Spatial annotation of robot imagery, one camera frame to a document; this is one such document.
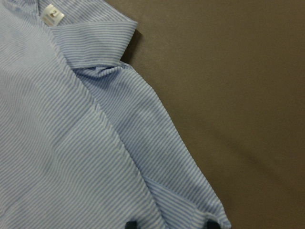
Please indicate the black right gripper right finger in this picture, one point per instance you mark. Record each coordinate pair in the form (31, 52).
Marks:
(212, 225)

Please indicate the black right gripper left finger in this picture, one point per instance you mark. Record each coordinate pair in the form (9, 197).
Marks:
(131, 225)

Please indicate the light blue striped shirt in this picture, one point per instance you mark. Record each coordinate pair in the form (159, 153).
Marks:
(85, 142)

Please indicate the brown paper table mat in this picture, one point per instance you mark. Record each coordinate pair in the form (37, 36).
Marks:
(231, 74)

